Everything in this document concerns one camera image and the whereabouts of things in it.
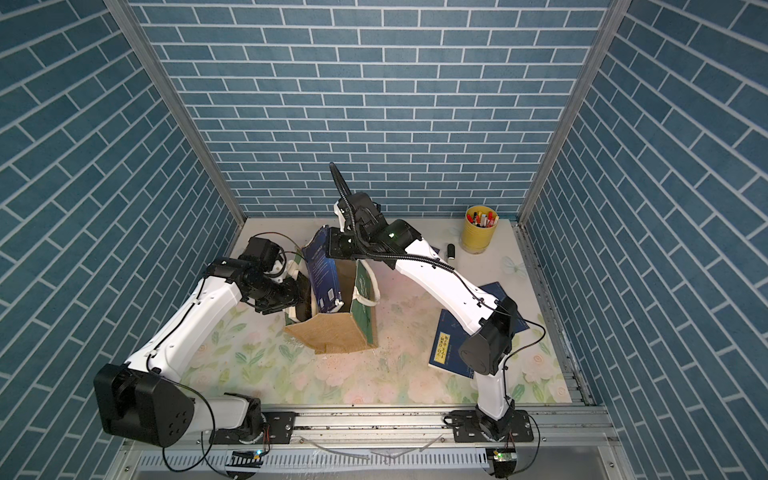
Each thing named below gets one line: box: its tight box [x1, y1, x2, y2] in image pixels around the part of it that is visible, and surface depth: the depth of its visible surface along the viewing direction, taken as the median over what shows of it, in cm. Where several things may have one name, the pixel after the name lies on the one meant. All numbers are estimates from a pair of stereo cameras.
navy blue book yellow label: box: [428, 309, 475, 379], surface depth 88 cm
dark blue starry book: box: [302, 225, 344, 312], surface depth 75 cm
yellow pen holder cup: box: [461, 205, 499, 255], surface depth 106 cm
